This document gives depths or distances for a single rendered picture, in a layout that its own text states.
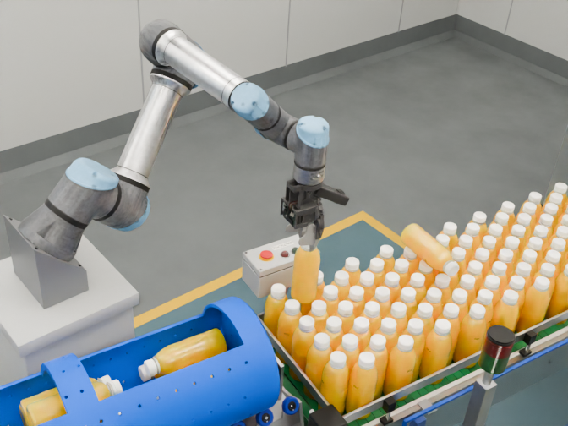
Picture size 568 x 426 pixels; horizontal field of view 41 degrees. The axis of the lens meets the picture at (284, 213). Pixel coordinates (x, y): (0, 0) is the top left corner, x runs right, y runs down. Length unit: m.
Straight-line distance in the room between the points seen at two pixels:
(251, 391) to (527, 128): 3.97
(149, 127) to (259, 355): 0.66
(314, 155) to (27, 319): 0.79
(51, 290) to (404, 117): 3.71
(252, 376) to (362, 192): 2.81
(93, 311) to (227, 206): 2.39
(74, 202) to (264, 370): 0.60
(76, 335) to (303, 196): 0.65
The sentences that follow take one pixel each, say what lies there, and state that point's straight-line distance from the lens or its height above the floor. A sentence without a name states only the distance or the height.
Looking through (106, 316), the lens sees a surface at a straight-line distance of 1.98.
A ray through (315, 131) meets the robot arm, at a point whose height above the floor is 1.61.
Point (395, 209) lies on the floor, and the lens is 4.36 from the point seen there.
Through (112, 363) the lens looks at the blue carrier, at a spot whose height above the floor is 1.08.
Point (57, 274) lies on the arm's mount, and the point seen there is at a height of 1.24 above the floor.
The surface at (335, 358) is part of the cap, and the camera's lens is 1.91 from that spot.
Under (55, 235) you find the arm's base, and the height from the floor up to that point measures 1.34.
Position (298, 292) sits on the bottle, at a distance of 2.05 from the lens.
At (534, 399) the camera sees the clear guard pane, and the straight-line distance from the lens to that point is 2.45.
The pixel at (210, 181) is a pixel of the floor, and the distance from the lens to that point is 4.46.
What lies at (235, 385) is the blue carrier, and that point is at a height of 1.16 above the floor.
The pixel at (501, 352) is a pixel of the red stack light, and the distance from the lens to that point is 1.82.
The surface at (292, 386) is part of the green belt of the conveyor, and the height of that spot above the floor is 0.90.
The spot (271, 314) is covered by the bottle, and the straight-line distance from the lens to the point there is 2.10.
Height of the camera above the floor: 2.47
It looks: 36 degrees down
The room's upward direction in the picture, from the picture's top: 4 degrees clockwise
